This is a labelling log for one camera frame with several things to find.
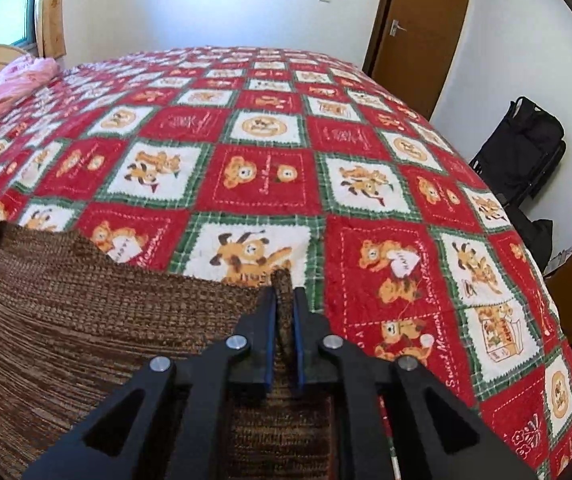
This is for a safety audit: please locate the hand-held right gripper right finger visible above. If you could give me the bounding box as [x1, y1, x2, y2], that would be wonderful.
[292, 287, 537, 480]

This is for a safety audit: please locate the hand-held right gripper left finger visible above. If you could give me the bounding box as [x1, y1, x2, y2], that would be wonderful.
[23, 287, 279, 480]

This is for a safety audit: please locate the brown knit sweater sun pattern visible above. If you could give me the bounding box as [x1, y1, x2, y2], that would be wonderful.
[0, 221, 391, 480]

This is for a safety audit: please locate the red checkered printed bedspread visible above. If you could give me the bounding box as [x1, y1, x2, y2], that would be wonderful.
[0, 46, 572, 480]

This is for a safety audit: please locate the dark cloth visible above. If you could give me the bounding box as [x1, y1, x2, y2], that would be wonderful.
[511, 207, 554, 273]

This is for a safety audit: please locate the black suitcase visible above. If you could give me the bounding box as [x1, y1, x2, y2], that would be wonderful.
[468, 96, 567, 208]

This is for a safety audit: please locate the brown wooden door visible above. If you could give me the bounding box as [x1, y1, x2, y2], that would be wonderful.
[366, 0, 474, 121]

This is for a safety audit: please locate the pink blanket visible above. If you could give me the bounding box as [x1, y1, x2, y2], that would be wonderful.
[0, 56, 60, 126]

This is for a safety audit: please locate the yellow printed curtain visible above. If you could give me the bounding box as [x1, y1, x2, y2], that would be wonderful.
[36, 0, 69, 58]

